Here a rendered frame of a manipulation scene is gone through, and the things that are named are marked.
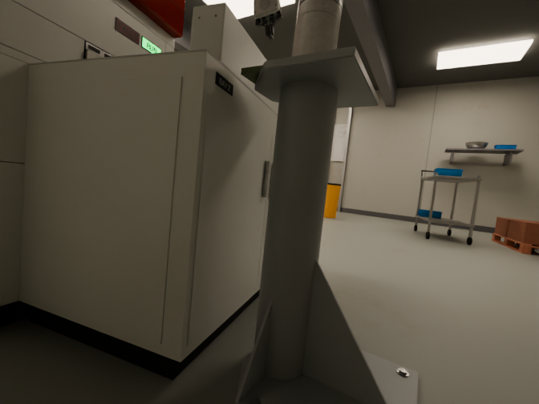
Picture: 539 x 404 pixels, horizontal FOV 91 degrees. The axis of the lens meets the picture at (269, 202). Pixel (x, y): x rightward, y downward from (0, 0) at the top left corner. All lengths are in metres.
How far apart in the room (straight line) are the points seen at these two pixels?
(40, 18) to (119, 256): 0.78
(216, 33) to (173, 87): 0.18
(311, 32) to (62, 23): 0.83
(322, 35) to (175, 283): 0.72
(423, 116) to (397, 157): 1.04
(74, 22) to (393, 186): 6.62
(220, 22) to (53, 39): 0.62
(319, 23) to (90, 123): 0.66
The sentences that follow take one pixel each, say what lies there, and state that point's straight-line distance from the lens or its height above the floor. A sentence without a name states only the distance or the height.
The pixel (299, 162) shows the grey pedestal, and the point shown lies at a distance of 0.68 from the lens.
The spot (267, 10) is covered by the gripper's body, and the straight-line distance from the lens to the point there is 1.23.
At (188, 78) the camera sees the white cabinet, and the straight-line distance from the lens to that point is 0.70.
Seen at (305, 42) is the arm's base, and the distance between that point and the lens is 0.80.
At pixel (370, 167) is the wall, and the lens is 7.19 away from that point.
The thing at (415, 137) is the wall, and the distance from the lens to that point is 7.20.
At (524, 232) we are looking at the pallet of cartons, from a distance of 4.61.
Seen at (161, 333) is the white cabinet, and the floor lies 0.14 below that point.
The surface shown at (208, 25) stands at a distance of 0.81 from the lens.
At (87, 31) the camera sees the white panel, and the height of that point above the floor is 1.01.
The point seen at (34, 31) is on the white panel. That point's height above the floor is 0.92.
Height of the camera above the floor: 0.53
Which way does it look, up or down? 4 degrees down
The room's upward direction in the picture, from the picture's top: 6 degrees clockwise
